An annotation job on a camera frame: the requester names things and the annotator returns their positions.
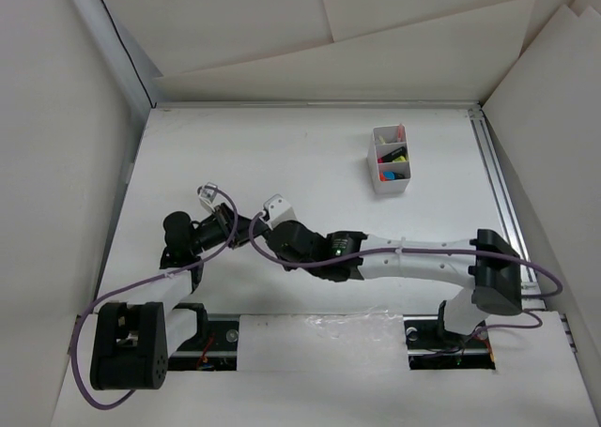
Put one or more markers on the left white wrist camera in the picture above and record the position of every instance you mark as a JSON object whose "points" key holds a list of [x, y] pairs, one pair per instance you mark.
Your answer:
{"points": [[206, 195]]}

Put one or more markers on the aluminium rail right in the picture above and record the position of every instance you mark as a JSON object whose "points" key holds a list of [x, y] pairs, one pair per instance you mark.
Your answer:
{"points": [[510, 228]]}

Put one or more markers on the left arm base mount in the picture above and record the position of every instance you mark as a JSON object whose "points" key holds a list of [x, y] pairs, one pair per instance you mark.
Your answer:
{"points": [[206, 342]]}

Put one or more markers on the pink clear pen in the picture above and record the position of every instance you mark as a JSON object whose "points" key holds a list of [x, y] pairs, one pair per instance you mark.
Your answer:
{"points": [[401, 134]]}

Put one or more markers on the pink cap black highlighter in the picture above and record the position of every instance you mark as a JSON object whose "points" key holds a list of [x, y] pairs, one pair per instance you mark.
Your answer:
{"points": [[389, 157]]}

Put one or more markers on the white compartment pen holder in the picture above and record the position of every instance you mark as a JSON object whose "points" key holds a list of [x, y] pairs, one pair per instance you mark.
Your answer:
{"points": [[376, 150]]}

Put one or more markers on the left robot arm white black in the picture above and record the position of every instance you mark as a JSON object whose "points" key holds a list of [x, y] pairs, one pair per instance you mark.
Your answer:
{"points": [[136, 336]]}

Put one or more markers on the blue tip black highlighter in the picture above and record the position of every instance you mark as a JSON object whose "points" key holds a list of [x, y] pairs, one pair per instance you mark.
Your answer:
{"points": [[396, 177]]}

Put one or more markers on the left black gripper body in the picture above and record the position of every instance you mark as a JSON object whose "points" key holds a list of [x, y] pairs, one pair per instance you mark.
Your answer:
{"points": [[216, 232]]}

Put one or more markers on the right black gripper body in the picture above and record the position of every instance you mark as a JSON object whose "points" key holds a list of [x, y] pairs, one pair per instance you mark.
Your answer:
{"points": [[283, 256]]}

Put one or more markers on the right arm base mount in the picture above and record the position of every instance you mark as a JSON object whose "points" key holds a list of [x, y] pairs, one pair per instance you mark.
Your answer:
{"points": [[432, 348]]}

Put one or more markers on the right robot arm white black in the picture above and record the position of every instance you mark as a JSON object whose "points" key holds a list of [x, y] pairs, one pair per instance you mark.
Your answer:
{"points": [[484, 267]]}

